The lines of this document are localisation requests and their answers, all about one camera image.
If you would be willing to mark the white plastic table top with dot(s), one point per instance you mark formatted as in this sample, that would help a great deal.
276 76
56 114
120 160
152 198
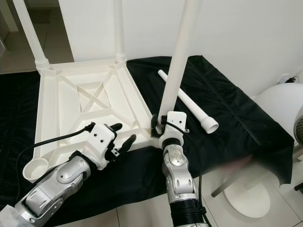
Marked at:
64 94

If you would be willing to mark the white plastic table leg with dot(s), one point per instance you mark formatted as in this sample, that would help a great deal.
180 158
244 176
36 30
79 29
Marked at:
180 54
119 28
31 30
199 113

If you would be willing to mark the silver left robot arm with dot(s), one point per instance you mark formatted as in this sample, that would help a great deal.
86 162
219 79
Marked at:
66 179

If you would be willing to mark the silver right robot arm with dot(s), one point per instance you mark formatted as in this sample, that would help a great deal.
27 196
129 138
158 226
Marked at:
177 170

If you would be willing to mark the black cloth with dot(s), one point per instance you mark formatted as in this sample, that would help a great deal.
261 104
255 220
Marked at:
241 118

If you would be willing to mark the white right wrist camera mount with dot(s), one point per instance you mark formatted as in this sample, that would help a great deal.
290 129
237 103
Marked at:
170 138

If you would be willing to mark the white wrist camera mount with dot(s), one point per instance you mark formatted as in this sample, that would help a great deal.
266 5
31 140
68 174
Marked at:
99 139
170 138

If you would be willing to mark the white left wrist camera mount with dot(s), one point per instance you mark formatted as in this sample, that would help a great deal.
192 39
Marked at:
99 139

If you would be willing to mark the wall socket with black plug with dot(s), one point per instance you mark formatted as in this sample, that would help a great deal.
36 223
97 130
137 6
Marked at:
291 78

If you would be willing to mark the white door frame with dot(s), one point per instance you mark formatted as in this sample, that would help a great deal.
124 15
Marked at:
8 16

